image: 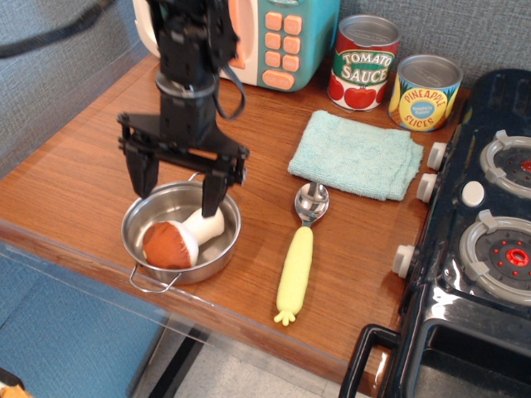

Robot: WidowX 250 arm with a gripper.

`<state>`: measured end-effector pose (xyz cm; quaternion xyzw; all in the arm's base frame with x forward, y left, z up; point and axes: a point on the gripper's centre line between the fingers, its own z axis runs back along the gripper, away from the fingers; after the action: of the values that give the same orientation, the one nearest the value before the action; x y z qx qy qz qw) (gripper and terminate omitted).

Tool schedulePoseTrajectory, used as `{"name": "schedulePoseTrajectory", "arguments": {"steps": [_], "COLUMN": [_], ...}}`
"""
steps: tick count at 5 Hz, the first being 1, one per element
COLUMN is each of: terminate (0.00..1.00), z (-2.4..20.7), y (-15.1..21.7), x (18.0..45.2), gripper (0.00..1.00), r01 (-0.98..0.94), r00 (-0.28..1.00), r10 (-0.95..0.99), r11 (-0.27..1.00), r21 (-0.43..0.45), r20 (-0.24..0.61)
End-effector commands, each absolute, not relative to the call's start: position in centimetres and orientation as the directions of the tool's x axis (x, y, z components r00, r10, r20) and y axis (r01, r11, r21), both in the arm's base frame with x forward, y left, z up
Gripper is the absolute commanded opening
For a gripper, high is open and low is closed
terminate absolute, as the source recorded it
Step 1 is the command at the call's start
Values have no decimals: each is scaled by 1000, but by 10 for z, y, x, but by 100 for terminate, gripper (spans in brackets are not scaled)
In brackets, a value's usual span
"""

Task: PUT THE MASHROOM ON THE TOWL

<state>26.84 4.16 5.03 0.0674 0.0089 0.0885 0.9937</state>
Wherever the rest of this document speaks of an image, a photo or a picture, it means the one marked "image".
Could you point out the toy microwave teal and cream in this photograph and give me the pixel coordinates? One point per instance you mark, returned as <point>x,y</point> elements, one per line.
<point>277,45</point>

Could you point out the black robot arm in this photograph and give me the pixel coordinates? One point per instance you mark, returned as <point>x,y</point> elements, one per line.
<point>195,41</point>

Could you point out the orange object at corner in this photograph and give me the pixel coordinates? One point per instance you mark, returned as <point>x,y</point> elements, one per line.
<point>12,386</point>

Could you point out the light blue folded towel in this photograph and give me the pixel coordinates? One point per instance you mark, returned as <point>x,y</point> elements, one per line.
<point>356,158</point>

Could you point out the small steel pot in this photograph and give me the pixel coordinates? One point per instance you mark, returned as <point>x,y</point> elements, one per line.
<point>176,201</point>

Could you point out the pineapple slices can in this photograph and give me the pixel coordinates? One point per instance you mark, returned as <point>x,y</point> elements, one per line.
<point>424,92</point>

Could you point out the dark blue toy stove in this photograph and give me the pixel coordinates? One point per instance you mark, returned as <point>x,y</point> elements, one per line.
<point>465,311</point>

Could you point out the brown white plush mushroom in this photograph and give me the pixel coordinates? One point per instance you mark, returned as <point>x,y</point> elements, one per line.
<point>175,245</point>

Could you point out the tomato sauce can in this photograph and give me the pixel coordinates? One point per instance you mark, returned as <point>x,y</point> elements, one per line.
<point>365,52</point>

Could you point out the yellow handled metal spoon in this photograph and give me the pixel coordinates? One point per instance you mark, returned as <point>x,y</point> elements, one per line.
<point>311,203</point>

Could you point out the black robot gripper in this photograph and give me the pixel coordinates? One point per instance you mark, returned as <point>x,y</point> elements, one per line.
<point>184,133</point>

